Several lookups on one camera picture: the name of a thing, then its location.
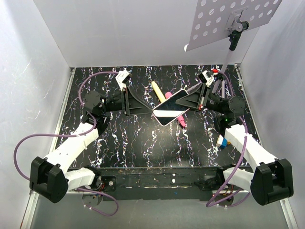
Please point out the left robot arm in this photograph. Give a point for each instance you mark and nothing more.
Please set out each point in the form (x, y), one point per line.
(50, 176)

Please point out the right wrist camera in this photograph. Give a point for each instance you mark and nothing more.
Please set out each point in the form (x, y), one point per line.
(207, 77)

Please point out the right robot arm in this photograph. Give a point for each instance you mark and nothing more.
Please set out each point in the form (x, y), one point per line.
(267, 178)

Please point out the toy building blocks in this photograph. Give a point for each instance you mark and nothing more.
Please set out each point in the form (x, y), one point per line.
(222, 142)

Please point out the purple music stand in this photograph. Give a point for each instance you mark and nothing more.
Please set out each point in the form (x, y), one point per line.
(215, 20)

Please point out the pink toy microphone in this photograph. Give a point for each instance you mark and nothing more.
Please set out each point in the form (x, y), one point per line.
(180, 118)

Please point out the black base frame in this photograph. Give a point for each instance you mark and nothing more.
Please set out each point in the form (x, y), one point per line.
(154, 183)

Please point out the pink phone case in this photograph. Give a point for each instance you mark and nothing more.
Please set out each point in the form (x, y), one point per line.
(176, 94)

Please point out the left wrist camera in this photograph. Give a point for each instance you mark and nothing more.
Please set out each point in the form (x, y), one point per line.
(122, 78)

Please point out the yellow toy microphone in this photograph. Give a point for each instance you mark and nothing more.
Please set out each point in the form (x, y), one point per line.
(158, 92)

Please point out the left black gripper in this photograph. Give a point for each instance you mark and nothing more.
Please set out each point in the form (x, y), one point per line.
(136, 106)

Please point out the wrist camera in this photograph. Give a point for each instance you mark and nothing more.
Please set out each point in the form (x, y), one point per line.
(122, 78)
(207, 77)

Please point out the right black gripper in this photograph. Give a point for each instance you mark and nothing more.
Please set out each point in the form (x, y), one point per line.
(192, 99)

